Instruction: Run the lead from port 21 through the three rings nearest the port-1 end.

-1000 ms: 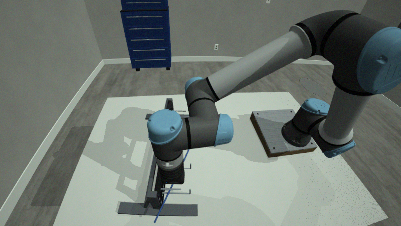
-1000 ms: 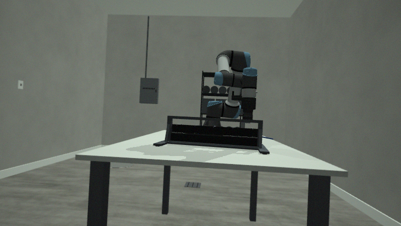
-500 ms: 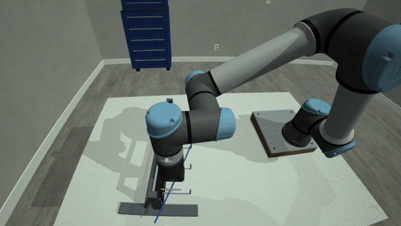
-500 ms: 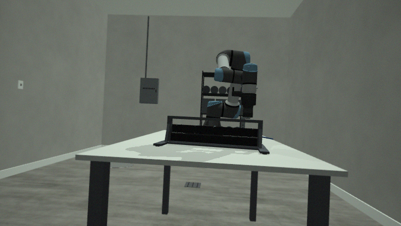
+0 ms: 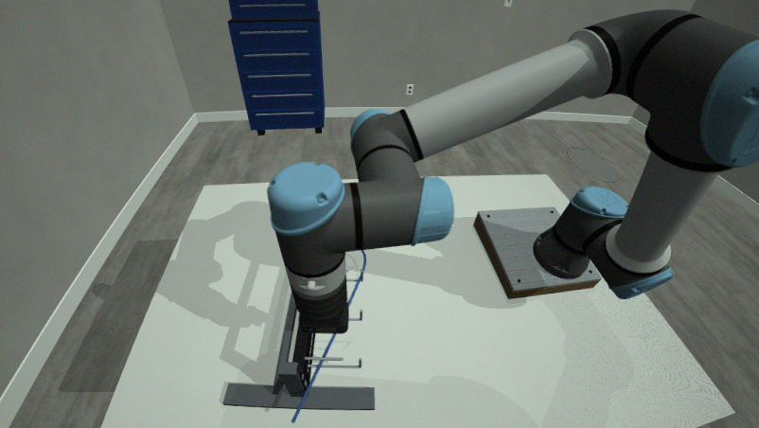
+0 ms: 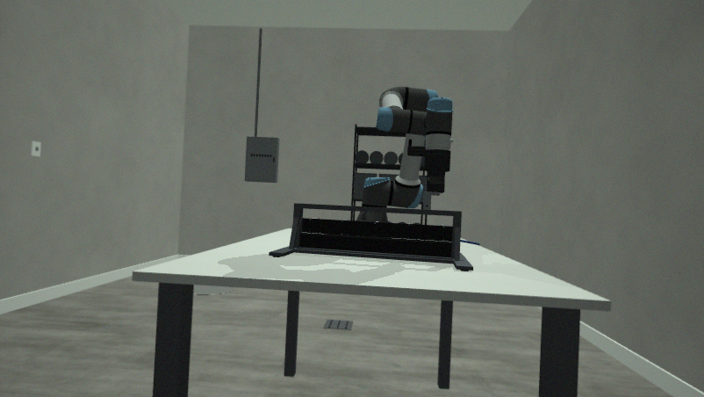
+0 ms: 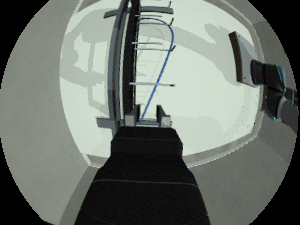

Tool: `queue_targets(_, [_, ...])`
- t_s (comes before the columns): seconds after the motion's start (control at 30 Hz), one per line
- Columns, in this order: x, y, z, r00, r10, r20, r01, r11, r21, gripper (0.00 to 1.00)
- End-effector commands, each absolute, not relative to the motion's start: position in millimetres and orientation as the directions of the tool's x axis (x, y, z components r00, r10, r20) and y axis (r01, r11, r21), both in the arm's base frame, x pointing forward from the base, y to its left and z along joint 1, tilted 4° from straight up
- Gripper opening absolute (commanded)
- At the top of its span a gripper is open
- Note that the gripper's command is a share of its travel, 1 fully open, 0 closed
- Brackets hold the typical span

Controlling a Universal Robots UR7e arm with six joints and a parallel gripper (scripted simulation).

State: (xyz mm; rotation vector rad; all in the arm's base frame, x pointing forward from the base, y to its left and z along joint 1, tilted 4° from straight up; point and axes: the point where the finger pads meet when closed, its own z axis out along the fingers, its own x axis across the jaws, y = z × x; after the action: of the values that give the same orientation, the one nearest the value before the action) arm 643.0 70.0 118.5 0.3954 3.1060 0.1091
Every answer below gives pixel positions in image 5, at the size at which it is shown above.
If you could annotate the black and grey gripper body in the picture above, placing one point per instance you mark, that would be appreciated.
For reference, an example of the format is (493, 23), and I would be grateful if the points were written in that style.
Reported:
(316, 312)

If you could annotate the dark grey rack with hooks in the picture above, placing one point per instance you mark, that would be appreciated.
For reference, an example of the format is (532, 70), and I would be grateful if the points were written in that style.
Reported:
(295, 377)

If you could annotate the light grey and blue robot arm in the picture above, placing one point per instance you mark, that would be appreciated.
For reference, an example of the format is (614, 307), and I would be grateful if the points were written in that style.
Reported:
(698, 79)

